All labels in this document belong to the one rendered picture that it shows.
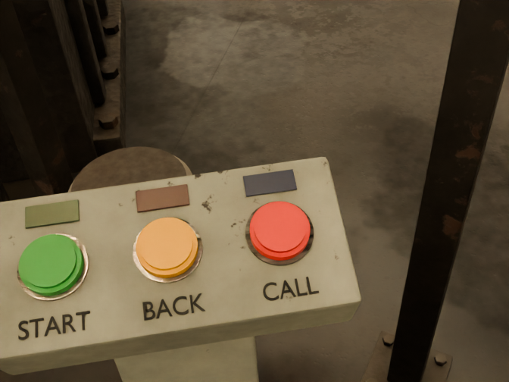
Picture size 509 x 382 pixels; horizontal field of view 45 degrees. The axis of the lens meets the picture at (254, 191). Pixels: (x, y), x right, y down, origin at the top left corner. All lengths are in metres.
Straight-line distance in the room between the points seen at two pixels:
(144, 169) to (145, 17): 1.41
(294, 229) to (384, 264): 0.79
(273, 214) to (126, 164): 0.23
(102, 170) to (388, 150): 0.91
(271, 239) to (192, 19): 1.57
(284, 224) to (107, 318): 0.13
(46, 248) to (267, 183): 0.15
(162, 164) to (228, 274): 0.22
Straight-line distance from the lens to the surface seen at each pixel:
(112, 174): 0.60
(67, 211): 0.44
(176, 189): 0.43
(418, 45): 1.80
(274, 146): 1.42
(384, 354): 1.06
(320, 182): 0.44
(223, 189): 0.43
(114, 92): 1.54
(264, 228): 0.41
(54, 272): 0.41
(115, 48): 1.70
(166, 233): 0.41
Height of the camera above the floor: 0.91
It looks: 44 degrees down
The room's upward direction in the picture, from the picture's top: 4 degrees counter-clockwise
